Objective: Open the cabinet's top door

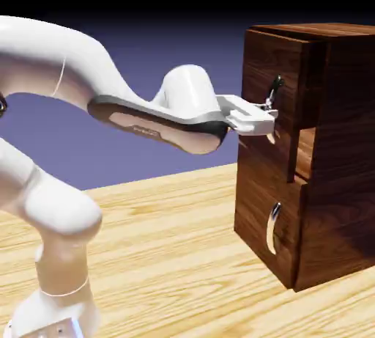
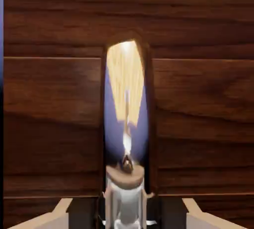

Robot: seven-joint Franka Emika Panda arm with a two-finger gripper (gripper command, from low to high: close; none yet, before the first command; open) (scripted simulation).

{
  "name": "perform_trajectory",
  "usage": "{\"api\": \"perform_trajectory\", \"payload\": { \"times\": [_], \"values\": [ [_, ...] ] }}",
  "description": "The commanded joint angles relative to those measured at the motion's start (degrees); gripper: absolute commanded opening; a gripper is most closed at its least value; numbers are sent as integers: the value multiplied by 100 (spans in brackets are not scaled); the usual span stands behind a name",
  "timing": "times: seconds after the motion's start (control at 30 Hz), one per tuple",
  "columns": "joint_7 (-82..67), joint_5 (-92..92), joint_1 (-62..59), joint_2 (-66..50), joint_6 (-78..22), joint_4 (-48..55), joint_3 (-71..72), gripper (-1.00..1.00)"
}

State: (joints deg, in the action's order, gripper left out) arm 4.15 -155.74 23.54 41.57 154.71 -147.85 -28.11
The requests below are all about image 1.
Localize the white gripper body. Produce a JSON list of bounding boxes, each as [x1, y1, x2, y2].
[[229, 105, 279, 136]]

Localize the curved metal door handle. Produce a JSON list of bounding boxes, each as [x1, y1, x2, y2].
[[264, 73, 286, 144], [265, 201, 283, 256]]

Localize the dark wood cabinet door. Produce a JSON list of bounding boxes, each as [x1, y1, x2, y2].
[[237, 29, 311, 184], [233, 139, 308, 291]]

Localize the dark wood cabinet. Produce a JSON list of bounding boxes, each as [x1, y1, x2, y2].
[[233, 22, 375, 293]]

